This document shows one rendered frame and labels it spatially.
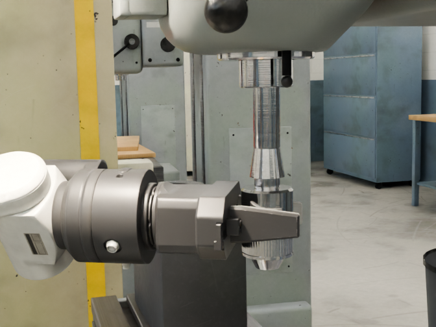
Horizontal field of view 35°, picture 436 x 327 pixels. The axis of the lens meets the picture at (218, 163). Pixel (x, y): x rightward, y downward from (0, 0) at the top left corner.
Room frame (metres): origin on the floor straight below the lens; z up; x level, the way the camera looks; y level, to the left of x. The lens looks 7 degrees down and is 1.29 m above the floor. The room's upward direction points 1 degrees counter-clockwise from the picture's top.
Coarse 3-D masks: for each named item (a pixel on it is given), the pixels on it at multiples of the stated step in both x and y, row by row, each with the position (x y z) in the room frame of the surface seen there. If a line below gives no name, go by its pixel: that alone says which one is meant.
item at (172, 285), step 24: (144, 264) 1.02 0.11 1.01; (168, 264) 0.90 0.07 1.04; (192, 264) 0.91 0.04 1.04; (216, 264) 0.92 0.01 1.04; (240, 264) 0.93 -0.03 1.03; (144, 288) 1.02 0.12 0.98; (168, 288) 0.90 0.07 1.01; (192, 288) 0.91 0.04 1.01; (216, 288) 0.92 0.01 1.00; (240, 288) 0.93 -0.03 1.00; (144, 312) 1.03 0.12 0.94; (168, 312) 0.90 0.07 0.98; (192, 312) 0.91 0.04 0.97; (216, 312) 0.92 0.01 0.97; (240, 312) 0.93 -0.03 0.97
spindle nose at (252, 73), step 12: (240, 60) 0.61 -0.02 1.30; (252, 60) 0.60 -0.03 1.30; (264, 60) 0.60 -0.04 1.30; (276, 60) 0.60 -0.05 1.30; (240, 72) 0.62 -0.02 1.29; (252, 72) 0.60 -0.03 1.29; (264, 72) 0.60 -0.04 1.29; (276, 72) 0.60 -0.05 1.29; (240, 84) 0.62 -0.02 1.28; (252, 84) 0.60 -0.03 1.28; (264, 84) 0.60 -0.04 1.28; (276, 84) 0.60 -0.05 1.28
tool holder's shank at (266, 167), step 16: (256, 96) 0.61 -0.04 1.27; (272, 96) 0.61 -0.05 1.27; (256, 112) 0.61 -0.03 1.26; (272, 112) 0.61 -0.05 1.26; (256, 128) 0.61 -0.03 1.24; (272, 128) 0.61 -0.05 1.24; (256, 144) 0.61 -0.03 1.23; (272, 144) 0.61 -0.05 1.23; (256, 160) 0.61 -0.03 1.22; (272, 160) 0.61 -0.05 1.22; (256, 176) 0.61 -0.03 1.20; (272, 176) 0.61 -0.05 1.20
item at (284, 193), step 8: (280, 184) 0.64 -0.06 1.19; (248, 192) 0.61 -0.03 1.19; (256, 192) 0.60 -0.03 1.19; (264, 192) 0.60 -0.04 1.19; (272, 192) 0.60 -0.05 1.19; (280, 192) 0.60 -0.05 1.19; (288, 192) 0.61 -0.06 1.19; (248, 200) 0.61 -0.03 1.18; (256, 200) 0.60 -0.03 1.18; (264, 200) 0.60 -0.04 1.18; (272, 200) 0.60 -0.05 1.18; (280, 200) 0.60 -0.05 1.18; (288, 200) 0.61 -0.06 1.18
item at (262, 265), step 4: (252, 260) 0.62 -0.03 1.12; (256, 260) 0.61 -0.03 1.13; (260, 260) 0.61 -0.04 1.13; (272, 260) 0.61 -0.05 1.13; (276, 260) 0.61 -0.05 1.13; (280, 260) 0.61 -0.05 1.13; (256, 264) 0.61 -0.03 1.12; (260, 264) 0.61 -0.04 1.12; (264, 264) 0.61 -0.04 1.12; (268, 264) 0.61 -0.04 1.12; (272, 264) 0.61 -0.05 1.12; (276, 264) 0.61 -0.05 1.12; (280, 264) 0.61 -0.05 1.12; (260, 268) 0.61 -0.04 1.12; (264, 268) 0.61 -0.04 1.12; (268, 268) 0.61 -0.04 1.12; (272, 268) 0.61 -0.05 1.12; (276, 268) 0.61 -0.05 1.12
